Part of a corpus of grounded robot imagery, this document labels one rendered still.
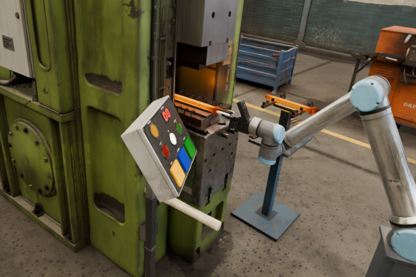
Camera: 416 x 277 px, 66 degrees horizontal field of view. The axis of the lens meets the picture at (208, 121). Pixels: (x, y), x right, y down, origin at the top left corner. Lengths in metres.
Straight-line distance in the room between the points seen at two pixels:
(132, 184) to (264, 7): 8.92
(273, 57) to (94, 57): 4.02
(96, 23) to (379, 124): 1.31
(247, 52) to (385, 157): 4.40
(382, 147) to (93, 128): 1.40
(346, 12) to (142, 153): 8.48
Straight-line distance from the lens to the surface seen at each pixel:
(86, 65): 1.74
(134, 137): 1.07
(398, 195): 1.47
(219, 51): 1.65
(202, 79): 2.04
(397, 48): 4.93
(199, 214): 1.57
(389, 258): 1.75
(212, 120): 1.77
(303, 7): 9.67
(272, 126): 1.59
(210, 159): 1.77
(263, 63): 5.50
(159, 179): 1.12
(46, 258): 2.37
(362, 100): 1.36
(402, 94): 4.99
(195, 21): 1.52
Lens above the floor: 1.66
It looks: 24 degrees down
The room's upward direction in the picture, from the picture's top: 5 degrees clockwise
